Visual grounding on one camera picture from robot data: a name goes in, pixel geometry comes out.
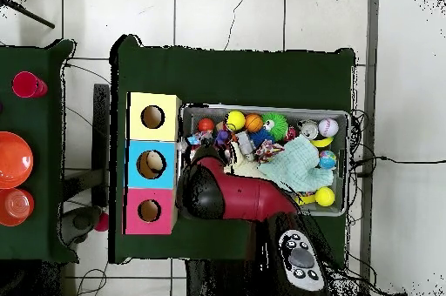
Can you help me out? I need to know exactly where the colourful knotted rope toy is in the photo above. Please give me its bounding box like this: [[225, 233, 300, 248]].
[[194, 131, 214, 145]]

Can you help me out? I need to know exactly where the wooden box with three holes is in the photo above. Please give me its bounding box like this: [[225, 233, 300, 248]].
[[121, 91, 184, 236]]

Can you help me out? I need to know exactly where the red-orange ball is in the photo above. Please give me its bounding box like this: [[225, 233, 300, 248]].
[[197, 118, 216, 133]]

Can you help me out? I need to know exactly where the smooth yellow ball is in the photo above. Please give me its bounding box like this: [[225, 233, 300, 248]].
[[225, 110, 247, 132]]

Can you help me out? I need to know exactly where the cream waffle cloth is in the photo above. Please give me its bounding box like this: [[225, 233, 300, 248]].
[[224, 142, 269, 180]]

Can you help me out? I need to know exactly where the small orange basketball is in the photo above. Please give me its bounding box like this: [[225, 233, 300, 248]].
[[244, 113, 265, 133]]

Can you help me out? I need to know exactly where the green spiky toy with eyes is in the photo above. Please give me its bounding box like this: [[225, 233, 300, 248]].
[[261, 111, 289, 142]]

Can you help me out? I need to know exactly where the mint green waffle cloth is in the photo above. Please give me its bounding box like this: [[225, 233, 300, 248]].
[[257, 134, 335, 193]]

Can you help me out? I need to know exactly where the silver drink can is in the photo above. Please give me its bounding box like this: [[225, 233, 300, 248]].
[[298, 119, 320, 141]]

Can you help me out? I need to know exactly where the globe print ball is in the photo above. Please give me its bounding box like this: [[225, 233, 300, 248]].
[[318, 150, 338, 171]]

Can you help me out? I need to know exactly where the white baseball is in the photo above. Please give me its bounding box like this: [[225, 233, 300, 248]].
[[317, 118, 340, 138]]

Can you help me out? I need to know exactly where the yellow ball with seam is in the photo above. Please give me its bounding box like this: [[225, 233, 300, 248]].
[[314, 186, 336, 207]]

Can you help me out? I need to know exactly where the grey device with red knob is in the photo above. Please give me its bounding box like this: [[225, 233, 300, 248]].
[[57, 205, 110, 246]]

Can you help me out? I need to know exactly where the red plastic cup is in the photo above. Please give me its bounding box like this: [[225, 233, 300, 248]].
[[11, 71, 49, 98]]

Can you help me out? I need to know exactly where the orange plastic bowl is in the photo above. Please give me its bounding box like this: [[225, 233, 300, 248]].
[[0, 131, 35, 190]]

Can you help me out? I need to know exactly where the orange plastic cup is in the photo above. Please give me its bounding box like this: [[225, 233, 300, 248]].
[[0, 187, 35, 227]]

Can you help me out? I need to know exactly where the black rod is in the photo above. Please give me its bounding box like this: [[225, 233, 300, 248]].
[[0, 0, 56, 30]]

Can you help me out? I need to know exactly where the silver wire mesh bin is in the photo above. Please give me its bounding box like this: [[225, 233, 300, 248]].
[[179, 102, 351, 218]]

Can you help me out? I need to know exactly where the thin black cable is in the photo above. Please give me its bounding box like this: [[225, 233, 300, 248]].
[[224, 0, 253, 51]]

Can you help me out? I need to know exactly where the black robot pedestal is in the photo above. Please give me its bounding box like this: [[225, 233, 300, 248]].
[[186, 259, 259, 296]]

